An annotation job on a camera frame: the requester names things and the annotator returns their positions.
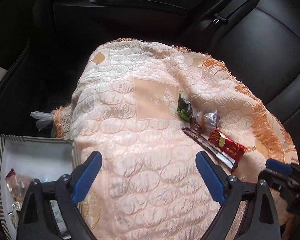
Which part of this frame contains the white barcode snack packet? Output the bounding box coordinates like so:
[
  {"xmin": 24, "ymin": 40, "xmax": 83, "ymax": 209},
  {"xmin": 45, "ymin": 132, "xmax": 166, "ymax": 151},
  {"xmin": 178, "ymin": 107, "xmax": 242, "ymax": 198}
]
[{"xmin": 50, "ymin": 200, "xmax": 71, "ymax": 239}]

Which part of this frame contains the clear bag of brown snacks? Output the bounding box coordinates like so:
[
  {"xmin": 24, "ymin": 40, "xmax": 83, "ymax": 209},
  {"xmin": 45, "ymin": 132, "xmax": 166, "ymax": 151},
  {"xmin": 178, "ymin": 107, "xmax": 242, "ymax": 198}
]
[{"xmin": 5, "ymin": 168, "xmax": 37, "ymax": 203}]

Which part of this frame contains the striped cardboard box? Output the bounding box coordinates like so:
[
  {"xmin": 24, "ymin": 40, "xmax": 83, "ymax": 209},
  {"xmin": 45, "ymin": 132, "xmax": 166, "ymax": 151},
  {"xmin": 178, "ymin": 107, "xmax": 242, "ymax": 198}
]
[{"xmin": 0, "ymin": 135, "xmax": 81, "ymax": 239}]

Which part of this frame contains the small green black packet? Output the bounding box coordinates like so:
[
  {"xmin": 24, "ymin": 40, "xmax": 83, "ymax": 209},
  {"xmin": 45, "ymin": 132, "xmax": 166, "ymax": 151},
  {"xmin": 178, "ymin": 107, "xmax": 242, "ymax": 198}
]
[{"xmin": 177, "ymin": 93, "xmax": 193, "ymax": 122}]

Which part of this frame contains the clear wrapped candy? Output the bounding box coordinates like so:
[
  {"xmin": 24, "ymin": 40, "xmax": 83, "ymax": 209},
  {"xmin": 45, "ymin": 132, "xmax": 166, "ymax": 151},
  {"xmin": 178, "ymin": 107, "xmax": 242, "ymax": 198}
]
[{"xmin": 190, "ymin": 111, "xmax": 220, "ymax": 136}]

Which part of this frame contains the dark chocolate bar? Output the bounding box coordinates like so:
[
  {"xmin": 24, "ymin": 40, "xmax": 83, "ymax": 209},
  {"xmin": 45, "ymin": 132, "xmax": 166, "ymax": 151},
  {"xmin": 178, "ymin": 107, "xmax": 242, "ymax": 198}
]
[{"xmin": 181, "ymin": 127, "xmax": 238, "ymax": 172}]

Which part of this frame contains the red candy wrapper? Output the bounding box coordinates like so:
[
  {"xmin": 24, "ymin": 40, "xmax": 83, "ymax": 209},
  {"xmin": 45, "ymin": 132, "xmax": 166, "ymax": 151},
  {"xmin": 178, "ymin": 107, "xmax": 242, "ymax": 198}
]
[{"xmin": 208, "ymin": 128, "xmax": 246, "ymax": 161}]

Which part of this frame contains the black car seat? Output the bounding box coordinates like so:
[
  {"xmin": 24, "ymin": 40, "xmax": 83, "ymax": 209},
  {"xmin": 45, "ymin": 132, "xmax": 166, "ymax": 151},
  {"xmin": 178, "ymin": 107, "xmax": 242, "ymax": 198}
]
[{"xmin": 0, "ymin": 0, "xmax": 300, "ymax": 240}]

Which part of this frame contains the clear plastic bag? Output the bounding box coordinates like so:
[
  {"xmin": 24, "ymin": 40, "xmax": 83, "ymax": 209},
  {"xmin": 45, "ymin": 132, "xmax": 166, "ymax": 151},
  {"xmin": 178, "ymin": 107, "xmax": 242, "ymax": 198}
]
[{"xmin": 30, "ymin": 110, "xmax": 55, "ymax": 131}]

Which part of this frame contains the peach embroidered fringed cloth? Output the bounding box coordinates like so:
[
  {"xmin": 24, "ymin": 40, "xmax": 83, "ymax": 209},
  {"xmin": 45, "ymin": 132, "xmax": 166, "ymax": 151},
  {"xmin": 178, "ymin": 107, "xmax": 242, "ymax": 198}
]
[{"xmin": 54, "ymin": 39, "xmax": 298, "ymax": 239}]

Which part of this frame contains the seat belt buckle strap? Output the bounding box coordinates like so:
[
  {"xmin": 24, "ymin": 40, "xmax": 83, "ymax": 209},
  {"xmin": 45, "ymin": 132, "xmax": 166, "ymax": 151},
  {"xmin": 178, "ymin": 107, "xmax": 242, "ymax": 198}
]
[{"xmin": 202, "ymin": 0, "xmax": 268, "ymax": 27}]

